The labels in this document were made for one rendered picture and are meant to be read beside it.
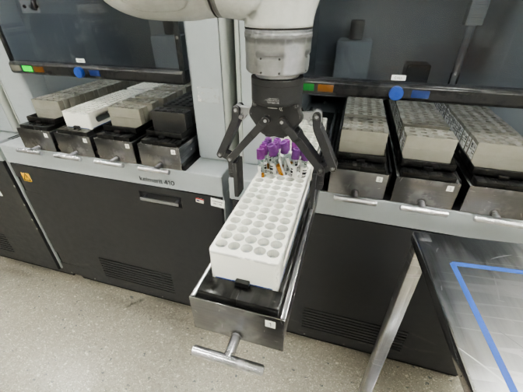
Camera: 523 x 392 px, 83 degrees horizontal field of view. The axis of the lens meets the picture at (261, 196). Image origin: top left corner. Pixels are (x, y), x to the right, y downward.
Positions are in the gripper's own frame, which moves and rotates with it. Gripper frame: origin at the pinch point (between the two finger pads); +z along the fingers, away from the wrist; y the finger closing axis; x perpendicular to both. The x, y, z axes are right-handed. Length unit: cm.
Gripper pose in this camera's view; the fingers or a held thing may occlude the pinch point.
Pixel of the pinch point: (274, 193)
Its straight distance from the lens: 53.5
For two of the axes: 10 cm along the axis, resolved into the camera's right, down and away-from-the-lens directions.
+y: 9.6, 1.5, -2.4
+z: 0.0, 8.4, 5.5
